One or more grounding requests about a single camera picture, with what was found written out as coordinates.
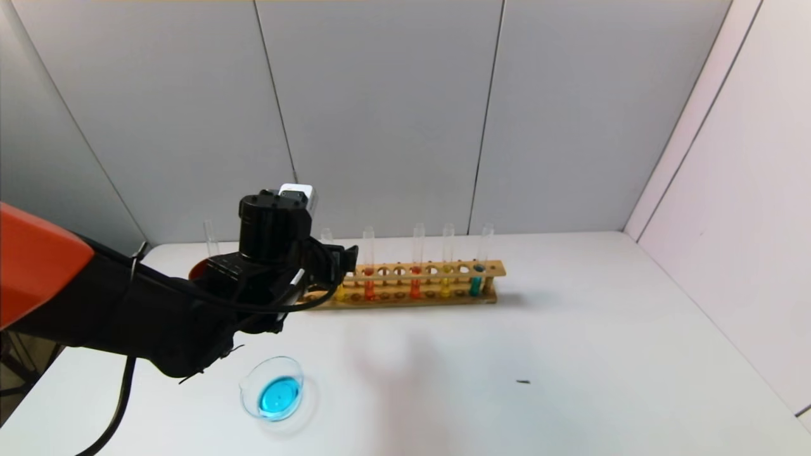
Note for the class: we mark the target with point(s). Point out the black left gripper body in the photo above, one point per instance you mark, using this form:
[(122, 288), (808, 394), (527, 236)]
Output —
[(310, 272)]

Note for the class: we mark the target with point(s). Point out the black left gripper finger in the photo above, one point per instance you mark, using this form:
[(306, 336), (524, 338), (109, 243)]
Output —
[(350, 263), (329, 269)]

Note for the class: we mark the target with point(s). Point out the yellow pigment test tube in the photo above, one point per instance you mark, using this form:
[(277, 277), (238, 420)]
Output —
[(447, 285), (327, 237)]

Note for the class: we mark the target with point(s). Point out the blue pigment test tube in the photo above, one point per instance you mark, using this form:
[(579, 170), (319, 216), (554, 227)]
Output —
[(211, 237), (476, 285)]

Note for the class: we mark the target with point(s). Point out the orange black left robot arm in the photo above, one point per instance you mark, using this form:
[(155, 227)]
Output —
[(127, 310)]

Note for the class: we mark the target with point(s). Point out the orange pigment test tube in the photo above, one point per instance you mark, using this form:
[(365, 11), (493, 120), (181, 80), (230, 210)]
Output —
[(369, 288), (416, 286)]

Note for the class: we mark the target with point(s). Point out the wooden test tube rack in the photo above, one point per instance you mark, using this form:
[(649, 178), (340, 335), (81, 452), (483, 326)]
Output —
[(412, 301)]

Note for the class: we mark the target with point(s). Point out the clear glass evaporating dish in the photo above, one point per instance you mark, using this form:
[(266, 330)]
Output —
[(279, 396)]

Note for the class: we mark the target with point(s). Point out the black tripod stand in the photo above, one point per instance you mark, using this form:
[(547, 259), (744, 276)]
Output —
[(19, 367)]

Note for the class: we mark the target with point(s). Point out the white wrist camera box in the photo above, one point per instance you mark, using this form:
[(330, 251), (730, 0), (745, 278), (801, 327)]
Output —
[(301, 193)]

